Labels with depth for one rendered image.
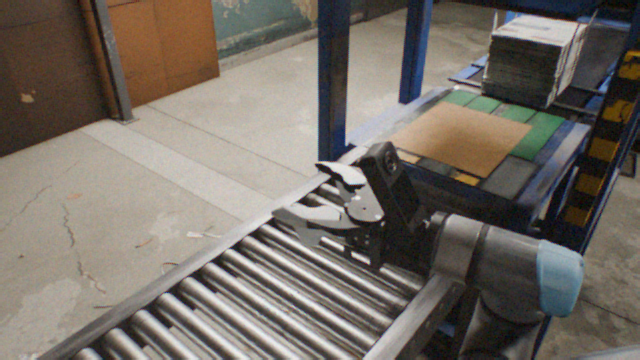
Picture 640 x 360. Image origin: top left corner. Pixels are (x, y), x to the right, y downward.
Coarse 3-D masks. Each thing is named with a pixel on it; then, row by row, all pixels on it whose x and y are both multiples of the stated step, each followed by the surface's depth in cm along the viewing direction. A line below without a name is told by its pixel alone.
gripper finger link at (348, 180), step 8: (320, 168) 66; (328, 168) 65; (336, 168) 64; (344, 168) 64; (336, 176) 64; (344, 176) 63; (352, 176) 63; (360, 176) 62; (336, 184) 67; (344, 184) 62; (352, 184) 61; (360, 184) 61; (344, 192) 66; (352, 192) 62
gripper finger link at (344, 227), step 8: (344, 216) 57; (312, 224) 57; (320, 224) 56; (328, 224) 56; (336, 224) 56; (344, 224) 56; (352, 224) 56; (360, 224) 55; (328, 232) 56; (336, 232) 56; (344, 232) 55; (352, 232) 56; (360, 232) 56
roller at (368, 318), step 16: (256, 240) 120; (256, 256) 117; (272, 256) 115; (272, 272) 114; (288, 272) 111; (304, 272) 110; (304, 288) 108; (320, 288) 106; (336, 288) 106; (336, 304) 103; (352, 304) 102; (352, 320) 102; (368, 320) 99; (384, 320) 98
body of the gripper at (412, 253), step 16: (368, 192) 59; (352, 208) 57; (368, 208) 57; (368, 224) 55; (384, 224) 55; (432, 224) 53; (352, 240) 60; (368, 240) 59; (384, 240) 57; (400, 240) 57; (416, 240) 55; (432, 240) 53; (368, 256) 59; (384, 256) 60; (400, 256) 58; (416, 256) 57; (416, 272) 59
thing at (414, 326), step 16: (496, 208) 131; (512, 208) 133; (496, 224) 125; (432, 288) 106; (448, 288) 106; (464, 288) 119; (416, 304) 102; (432, 304) 102; (448, 304) 111; (400, 320) 98; (416, 320) 98; (432, 320) 104; (384, 336) 95; (400, 336) 95; (416, 336) 97; (368, 352) 92; (384, 352) 91; (400, 352) 92; (416, 352) 103
